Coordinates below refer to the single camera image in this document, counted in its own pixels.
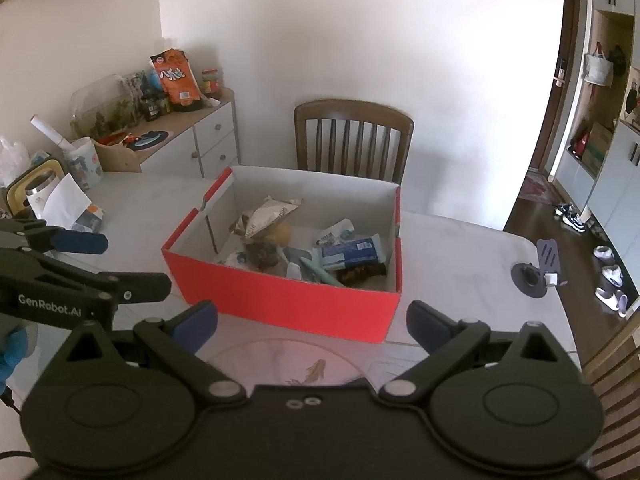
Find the white marble desktop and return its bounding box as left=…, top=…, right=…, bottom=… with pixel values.
left=0, top=170, right=583, bottom=480

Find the black cable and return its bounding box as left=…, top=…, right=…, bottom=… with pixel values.
left=0, top=385, right=36, bottom=461

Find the blue packet with white label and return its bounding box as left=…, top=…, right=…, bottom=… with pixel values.
left=320, top=236, right=388, bottom=271

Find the white wooden cabinet unit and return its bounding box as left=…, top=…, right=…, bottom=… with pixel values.
left=555, top=0, right=640, bottom=261

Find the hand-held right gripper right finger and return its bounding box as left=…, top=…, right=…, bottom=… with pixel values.
left=380, top=301, right=581, bottom=405

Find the teal plastic tool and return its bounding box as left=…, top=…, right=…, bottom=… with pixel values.
left=285, top=247, right=346, bottom=288

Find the dark glass jar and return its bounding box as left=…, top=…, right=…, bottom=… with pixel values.
left=141, top=91, right=161, bottom=122

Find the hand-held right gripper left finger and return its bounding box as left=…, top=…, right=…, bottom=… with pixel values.
left=52, top=301, right=248, bottom=406

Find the grey hanging tote bag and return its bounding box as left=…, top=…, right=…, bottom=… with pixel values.
left=584, top=42, right=615, bottom=88

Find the wooden desk organizer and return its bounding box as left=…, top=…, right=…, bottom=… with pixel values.
left=92, top=137, right=143, bottom=173

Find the orange snack bag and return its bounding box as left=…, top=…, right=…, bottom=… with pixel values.
left=149, top=49, right=203, bottom=113

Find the beige packet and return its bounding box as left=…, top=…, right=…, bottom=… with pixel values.
left=230, top=196, right=303, bottom=238

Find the white printed packet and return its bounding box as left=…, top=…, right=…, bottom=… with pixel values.
left=312, top=218, right=356, bottom=248

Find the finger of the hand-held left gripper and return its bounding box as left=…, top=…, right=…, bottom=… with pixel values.
left=0, top=218, right=109, bottom=256
left=0, top=249, right=172, bottom=302

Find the red bag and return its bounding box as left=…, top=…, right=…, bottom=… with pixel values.
left=570, top=127, right=591, bottom=158

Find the brown wooden door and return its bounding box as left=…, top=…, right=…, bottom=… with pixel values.
left=530, top=0, right=593, bottom=181

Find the dark hanging bag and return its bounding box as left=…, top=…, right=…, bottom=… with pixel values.
left=607, top=45, right=627, bottom=78

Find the white sideboard with wooden top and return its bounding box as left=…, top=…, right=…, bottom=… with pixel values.
left=95, top=87, right=241, bottom=178

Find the brown cardboard carton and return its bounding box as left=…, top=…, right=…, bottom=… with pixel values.
left=582, top=122, right=615, bottom=176

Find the translucent plastic bag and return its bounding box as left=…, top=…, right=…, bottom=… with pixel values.
left=0, top=135, right=31, bottom=188

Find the person's left hand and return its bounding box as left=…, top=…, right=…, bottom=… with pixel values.
left=0, top=330, right=28, bottom=396

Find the round black mat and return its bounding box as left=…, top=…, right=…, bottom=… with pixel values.
left=131, top=130, right=169, bottom=150

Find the red patterned rug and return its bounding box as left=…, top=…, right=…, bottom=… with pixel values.
left=520, top=170, right=558, bottom=203

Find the patterned white cup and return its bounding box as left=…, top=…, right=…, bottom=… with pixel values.
left=64, top=136, right=105, bottom=191

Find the black round table socket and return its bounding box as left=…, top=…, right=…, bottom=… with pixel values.
left=511, top=262, right=548, bottom=300

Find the white paper roll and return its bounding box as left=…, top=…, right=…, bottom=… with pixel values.
left=30, top=115, right=71, bottom=151

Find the brown wooden slatted chair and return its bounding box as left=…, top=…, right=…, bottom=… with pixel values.
left=294, top=99, right=415, bottom=185
left=580, top=305, right=640, bottom=471

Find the red cardboard box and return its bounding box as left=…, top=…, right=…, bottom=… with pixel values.
left=161, top=165, right=403, bottom=345

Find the grey phone stand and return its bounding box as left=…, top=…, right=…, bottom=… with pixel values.
left=536, top=238, right=571, bottom=288

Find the glass fish tank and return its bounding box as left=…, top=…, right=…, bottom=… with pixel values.
left=70, top=74, right=146, bottom=136

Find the jar with red lid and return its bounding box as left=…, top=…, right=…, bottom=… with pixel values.
left=201, top=67, right=222, bottom=102

